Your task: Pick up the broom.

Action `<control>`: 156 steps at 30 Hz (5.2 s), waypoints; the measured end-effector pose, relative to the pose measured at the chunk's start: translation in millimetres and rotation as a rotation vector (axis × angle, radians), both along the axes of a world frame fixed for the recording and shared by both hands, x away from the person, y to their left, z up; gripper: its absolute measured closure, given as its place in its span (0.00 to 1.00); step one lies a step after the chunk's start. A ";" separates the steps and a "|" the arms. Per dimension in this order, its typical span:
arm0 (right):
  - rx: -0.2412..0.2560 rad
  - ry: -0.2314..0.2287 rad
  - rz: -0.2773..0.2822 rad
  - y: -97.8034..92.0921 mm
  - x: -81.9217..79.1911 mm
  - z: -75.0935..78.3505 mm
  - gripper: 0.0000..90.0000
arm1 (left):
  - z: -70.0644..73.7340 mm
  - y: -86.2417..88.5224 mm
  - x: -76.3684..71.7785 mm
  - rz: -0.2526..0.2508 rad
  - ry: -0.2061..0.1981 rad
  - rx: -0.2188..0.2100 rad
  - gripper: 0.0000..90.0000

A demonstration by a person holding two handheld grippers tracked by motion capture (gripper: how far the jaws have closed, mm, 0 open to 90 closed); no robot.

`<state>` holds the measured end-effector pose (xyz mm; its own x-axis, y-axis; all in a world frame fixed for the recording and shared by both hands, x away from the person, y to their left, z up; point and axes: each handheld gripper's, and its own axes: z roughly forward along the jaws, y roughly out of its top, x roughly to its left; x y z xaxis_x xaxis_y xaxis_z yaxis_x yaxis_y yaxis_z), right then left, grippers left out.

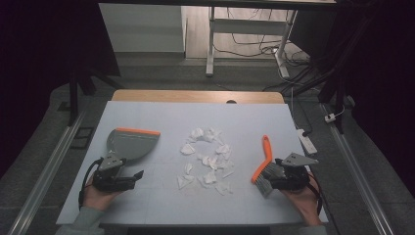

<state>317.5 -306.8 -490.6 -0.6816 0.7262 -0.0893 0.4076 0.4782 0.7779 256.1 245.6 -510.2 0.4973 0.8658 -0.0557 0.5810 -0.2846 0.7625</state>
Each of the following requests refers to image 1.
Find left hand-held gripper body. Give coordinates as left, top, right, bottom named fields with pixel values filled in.
left=92, top=152, right=136, bottom=193

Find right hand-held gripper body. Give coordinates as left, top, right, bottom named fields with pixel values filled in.
left=269, top=152, right=319, bottom=192

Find orange hand brush gray bristles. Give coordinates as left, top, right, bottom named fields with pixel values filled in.
left=251, top=134, right=287, bottom=199

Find gray dustpan with orange edge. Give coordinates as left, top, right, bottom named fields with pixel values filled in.
left=106, top=126, right=161, bottom=163

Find pile of white paper scraps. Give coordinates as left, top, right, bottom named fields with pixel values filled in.
left=176, top=126, right=236, bottom=197

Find person's left hand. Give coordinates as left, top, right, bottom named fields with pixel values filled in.
left=82, top=182, right=123, bottom=212

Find person's right hand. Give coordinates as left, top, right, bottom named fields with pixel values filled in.
left=280, top=180, right=323, bottom=227

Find white power strip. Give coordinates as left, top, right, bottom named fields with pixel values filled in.
left=296, top=128, right=318, bottom=156

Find wooden table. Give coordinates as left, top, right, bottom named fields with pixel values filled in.
left=112, top=89, right=286, bottom=106

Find white board table cover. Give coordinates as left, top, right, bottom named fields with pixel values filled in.
left=56, top=100, right=329, bottom=227

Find black metal stand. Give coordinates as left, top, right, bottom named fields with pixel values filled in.
left=67, top=63, right=125, bottom=127
left=316, top=62, right=348, bottom=135

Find dark curtain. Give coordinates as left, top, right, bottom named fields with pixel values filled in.
left=289, top=0, right=415, bottom=197
left=0, top=0, right=121, bottom=180

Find white cabinet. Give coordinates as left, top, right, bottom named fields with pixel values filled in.
left=98, top=3, right=186, bottom=54

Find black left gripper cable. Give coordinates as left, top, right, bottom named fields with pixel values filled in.
left=77, top=157, right=104, bottom=210

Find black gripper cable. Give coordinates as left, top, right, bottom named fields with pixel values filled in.
left=77, top=157, right=104, bottom=210
left=306, top=171, right=325, bottom=218

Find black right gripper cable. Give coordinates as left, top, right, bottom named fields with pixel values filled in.
left=306, top=171, right=325, bottom=218

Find black rectangular floor frame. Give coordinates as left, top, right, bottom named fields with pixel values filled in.
left=69, top=126, right=96, bottom=150

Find aluminium floor rail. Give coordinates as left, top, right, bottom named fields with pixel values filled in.
left=320, top=103, right=395, bottom=235
left=7, top=109, right=87, bottom=235

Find bundle of black floor cables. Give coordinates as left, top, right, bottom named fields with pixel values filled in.
left=212, top=7, right=327, bottom=94

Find white metal desk frame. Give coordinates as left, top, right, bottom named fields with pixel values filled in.
left=205, top=5, right=299, bottom=79

